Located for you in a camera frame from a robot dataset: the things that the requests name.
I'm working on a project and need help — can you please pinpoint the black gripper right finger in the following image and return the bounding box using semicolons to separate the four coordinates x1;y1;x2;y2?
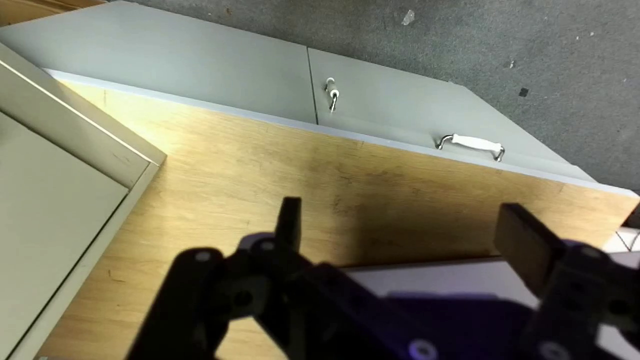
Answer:
494;201;640;360

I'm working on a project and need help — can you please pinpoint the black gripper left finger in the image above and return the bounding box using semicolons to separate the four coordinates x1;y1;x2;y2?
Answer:
126;198;348;360

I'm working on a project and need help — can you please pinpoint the grey cabinet with wooden top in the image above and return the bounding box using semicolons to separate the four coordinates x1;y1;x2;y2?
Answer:
0;0;640;360

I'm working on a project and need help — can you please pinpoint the silver cabinet key lock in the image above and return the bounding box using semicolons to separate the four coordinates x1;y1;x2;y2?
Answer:
324;78;339;111

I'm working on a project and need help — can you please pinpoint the white drawer handle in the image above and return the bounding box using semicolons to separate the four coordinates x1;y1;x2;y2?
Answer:
433;133;505;161

